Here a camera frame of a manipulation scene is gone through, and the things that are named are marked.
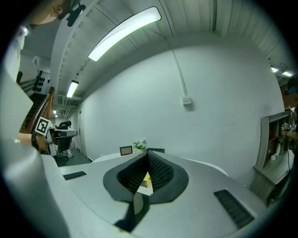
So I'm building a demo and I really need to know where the short ceiling light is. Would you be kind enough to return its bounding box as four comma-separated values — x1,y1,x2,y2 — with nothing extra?
66,80,79,98

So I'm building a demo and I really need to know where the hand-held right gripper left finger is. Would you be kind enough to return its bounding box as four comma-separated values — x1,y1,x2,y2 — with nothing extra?
42,150,149,238

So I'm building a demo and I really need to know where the black head camera mount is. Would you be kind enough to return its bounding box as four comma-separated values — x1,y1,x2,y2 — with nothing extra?
58,3,86,26

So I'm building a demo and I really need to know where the white wall conduit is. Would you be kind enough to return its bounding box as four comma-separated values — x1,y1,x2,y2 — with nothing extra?
171,48,188,97

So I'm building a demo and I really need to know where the yellow plastic tray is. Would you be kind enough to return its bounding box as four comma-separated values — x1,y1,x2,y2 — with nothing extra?
142,172,153,189

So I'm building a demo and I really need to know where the wooden chair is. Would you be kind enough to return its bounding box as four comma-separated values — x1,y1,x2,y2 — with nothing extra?
16,71,55,152

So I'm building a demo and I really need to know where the flower pot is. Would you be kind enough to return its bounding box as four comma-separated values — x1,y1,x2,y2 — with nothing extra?
133,139,148,153

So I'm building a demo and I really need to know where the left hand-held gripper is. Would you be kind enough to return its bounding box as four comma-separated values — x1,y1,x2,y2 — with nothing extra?
31,117,56,154

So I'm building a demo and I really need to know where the person's head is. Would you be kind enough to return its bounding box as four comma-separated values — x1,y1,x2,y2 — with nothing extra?
29,0,70,25

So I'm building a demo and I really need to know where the grey shelf unit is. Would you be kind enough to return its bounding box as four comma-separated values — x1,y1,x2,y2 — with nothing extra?
249,111,294,205

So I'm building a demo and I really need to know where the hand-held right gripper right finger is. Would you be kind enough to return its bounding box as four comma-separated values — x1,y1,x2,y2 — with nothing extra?
132,150,267,238

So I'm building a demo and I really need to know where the person's left forearm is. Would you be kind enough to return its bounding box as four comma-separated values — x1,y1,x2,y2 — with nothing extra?
18,132,33,146

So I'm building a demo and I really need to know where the dark picture frame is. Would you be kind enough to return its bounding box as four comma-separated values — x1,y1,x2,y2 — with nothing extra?
119,145,133,156

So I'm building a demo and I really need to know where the long ceiling light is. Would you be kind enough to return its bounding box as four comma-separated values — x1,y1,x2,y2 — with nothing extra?
88,6,162,62

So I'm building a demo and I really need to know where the grey chair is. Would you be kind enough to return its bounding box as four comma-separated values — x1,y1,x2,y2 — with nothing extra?
50,129,78,154

